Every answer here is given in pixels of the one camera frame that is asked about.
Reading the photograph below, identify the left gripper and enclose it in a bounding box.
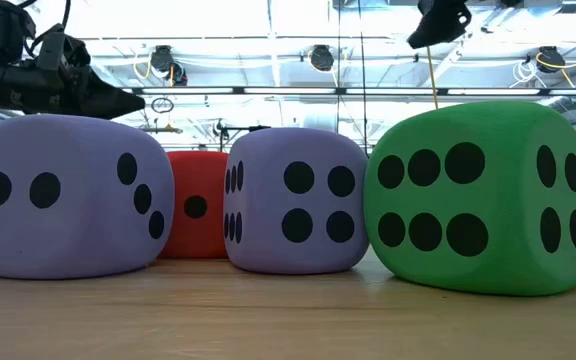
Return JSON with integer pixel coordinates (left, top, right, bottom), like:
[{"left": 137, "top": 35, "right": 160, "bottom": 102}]
[{"left": 0, "top": 62, "right": 147, "bottom": 121}]

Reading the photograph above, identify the red foam die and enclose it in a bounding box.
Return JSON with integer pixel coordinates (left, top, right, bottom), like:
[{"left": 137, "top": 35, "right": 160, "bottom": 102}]
[{"left": 159, "top": 150, "right": 230, "bottom": 260}]

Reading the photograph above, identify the purple foam die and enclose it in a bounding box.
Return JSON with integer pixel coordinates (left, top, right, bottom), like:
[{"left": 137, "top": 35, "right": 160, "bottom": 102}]
[
  {"left": 222, "top": 126, "right": 371, "bottom": 276},
  {"left": 0, "top": 114, "right": 176, "bottom": 281}
]

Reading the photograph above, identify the green foam die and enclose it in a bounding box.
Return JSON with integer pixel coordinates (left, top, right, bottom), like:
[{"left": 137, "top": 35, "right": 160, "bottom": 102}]
[{"left": 363, "top": 100, "right": 576, "bottom": 298}]

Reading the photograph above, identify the long ceiling light bar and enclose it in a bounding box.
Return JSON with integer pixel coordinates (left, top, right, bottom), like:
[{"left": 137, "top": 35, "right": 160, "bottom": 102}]
[{"left": 120, "top": 86, "right": 576, "bottom": 97}]

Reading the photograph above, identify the black ceiling cord reel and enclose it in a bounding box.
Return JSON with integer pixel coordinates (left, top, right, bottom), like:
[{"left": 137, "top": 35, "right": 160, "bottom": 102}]
[
  {"left": 308, "top": 44, "right": 336, "bottom": 73},
  {"left": 536, "top": 45, "right": 567, "bottom": 75},
  {"left": 148, "top": 44, "right": 189, "bottom": 87}
]

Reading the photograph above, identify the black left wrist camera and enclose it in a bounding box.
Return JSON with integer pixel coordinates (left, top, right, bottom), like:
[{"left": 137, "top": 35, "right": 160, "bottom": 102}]
[{"left": 32, "top": 22, "right": 92, "bottom": 76}]

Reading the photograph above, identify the black power cable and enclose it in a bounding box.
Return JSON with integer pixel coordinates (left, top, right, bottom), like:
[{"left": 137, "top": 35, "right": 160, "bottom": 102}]
[{"left": 357, "top": 0, "right": 369, "bottom": 152}]

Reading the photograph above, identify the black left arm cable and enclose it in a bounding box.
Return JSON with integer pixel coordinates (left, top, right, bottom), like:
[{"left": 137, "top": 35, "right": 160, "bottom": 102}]
[{"left": 17, "top": 0, "right": 73, "bottom": 59}]

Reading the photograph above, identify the black hanging cable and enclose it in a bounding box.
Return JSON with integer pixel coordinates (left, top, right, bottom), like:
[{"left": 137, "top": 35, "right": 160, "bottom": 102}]
[{"left": 336, "top": 0, "right": 342, "bottom": 132}]

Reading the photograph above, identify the black background station frame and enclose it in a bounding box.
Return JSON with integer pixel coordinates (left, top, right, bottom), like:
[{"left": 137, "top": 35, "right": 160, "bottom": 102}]
[{"left": 216, "top": 119, "right": 273, "bottom": 154}]

